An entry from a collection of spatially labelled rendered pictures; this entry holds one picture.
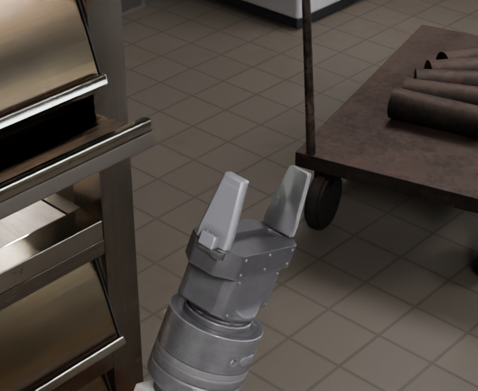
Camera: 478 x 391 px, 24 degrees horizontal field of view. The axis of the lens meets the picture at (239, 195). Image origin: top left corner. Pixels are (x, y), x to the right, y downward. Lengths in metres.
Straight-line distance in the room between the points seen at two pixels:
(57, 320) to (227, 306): 1.05
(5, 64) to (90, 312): 0.53
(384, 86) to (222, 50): 1.33
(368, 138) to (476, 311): 0.70
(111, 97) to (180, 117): 2.95
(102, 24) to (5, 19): 0.17
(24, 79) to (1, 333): 0.45
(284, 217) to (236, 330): 0.11
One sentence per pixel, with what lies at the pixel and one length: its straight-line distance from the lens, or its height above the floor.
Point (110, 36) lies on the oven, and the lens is 1.83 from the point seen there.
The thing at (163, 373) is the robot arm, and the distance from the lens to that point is 1.00.
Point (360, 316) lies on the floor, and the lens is 3.67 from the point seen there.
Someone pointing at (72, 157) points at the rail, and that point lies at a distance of 1.65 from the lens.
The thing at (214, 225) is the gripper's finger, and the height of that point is 1.73.
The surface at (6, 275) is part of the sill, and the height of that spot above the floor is 1.17.
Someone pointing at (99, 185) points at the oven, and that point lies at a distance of 1.92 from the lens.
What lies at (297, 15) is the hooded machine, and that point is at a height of 0.09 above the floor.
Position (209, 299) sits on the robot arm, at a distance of 0.96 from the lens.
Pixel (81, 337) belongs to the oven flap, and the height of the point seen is 0.97.
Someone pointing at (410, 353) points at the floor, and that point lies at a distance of 3.54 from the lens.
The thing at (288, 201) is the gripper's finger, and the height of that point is 1.70.
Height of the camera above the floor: 2.24
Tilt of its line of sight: 32 degrees down
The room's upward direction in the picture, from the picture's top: straight up
